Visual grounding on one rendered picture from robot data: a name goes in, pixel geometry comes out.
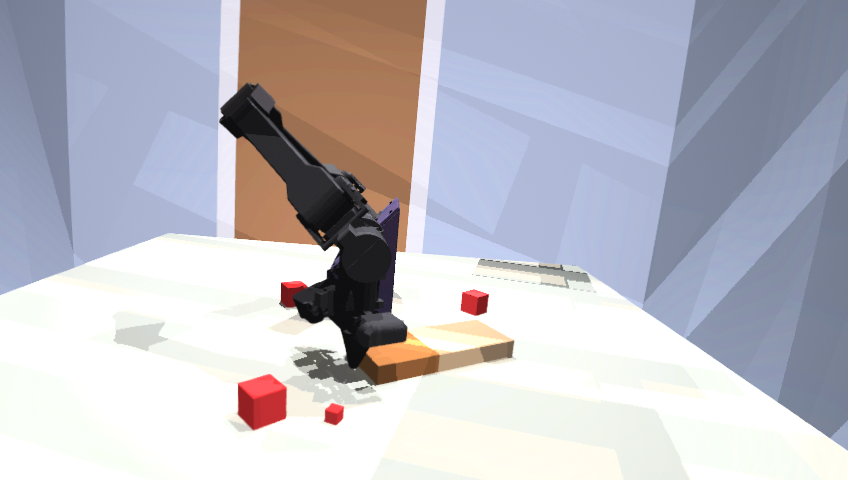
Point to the tan flat block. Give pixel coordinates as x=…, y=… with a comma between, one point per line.
x=465, y=343

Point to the brown square block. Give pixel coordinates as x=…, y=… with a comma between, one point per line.
x=401, y=361

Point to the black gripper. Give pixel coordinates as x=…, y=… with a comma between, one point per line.
x=363, y=327

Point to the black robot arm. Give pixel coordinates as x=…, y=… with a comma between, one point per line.
x=324, y=197

